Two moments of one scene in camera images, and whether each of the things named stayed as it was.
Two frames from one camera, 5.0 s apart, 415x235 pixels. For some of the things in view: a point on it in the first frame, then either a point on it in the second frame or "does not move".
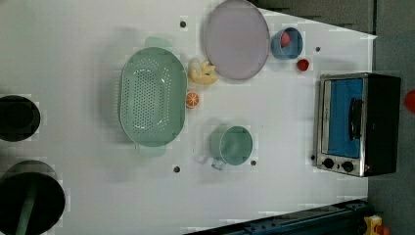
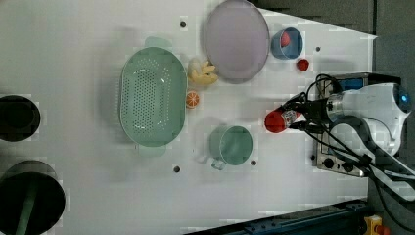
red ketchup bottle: x=410 y=102 to x=274 y=122
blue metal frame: x=349 y=218 does not move
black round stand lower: x=32 y=199 does not move
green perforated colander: x=153 y=97 does not move
